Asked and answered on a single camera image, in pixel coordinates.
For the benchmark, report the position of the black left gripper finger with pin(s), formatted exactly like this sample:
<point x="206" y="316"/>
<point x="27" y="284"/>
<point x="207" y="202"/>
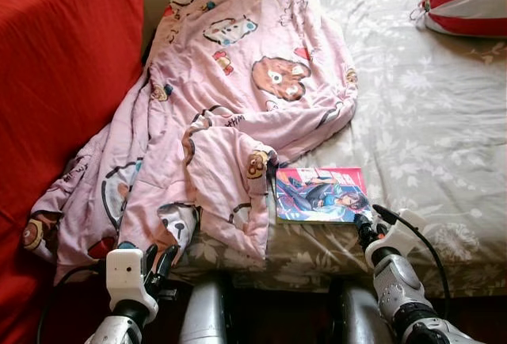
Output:
<point x="169" y="260"/>
<point x="150" y="258"/>

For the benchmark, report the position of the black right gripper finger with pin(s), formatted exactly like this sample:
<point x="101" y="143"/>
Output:
<point x="371" y="222"/>
<point x="360" y="225"/>

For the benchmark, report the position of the colourful comic book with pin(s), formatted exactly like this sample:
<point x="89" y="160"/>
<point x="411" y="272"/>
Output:
<point x="321" y="193"/>

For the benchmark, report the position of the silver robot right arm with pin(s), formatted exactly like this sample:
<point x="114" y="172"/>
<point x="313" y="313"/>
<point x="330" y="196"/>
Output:
<point x="400" y="296"/>

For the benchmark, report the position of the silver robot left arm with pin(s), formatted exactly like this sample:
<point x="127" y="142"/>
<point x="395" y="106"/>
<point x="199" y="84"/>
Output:
<point x="111" y="332"/>

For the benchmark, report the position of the silver robot left leg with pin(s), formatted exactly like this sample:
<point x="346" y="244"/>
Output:
<point x="204" y="316"/>

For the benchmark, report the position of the grey floral bed sheet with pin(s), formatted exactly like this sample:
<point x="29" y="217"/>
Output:
<point x="428" y="122"/>

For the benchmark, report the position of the pink cartoon print blanket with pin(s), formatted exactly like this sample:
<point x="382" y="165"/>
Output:
<point x="238" y="106"/>

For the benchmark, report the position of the large red fabric cushion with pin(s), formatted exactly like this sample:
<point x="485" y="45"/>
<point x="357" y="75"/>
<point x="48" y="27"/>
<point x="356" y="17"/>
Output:
<point x="63" y="66"/>

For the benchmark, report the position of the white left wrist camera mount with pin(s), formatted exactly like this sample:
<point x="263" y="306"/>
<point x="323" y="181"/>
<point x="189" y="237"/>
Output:
<point x="125" y="273"/>

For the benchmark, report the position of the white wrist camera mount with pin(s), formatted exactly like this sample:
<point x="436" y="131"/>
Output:
<point x="125" y="273"/>
<point x="400" y="233"/>

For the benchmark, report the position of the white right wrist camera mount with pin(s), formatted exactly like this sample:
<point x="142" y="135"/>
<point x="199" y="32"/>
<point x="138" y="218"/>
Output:
<point x="400" y="233"/>

